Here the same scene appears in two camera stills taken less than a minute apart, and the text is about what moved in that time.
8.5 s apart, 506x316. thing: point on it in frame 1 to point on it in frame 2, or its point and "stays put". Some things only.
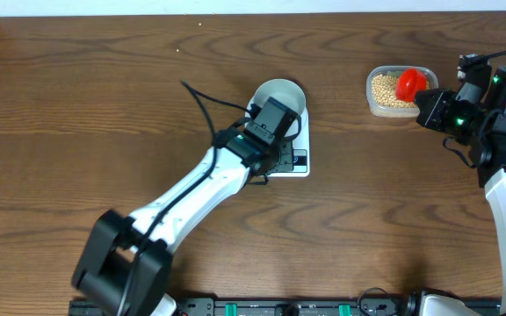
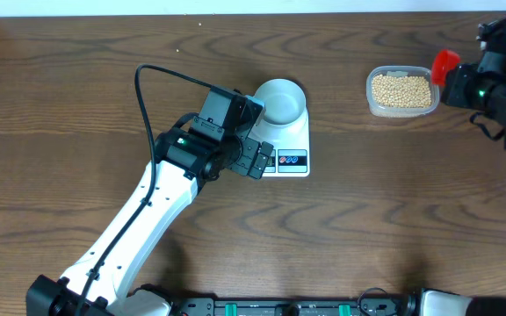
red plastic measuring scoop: (408, 82) to (445, 60)
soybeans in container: (384, 91) stays put
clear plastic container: (391, 89) stays put
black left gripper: (285, 162) to (249, 148)
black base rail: (480, 306) stays put
